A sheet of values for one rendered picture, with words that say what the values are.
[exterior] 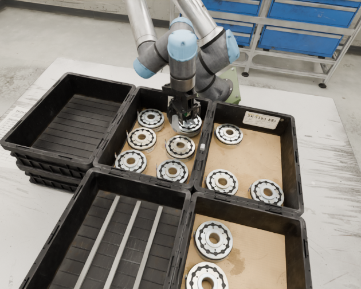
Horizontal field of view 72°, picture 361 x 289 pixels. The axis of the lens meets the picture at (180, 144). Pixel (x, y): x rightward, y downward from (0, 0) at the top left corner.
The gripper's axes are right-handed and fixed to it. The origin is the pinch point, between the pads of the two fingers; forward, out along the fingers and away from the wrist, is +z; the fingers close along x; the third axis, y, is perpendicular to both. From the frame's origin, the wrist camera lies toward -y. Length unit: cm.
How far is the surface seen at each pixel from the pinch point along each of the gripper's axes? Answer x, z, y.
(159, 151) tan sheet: -11.3, 3.2, 4.2
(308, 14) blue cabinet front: 180, 34, -79
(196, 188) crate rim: -11.8, -6.8, 27.8
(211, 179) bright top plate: -3.6, 0.7, 24.5
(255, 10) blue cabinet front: 145, 33, -109
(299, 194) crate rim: 13.3, -3.3, 43.2
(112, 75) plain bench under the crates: -5, 17, -65
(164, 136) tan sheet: -6.4, 3.6, -1.3
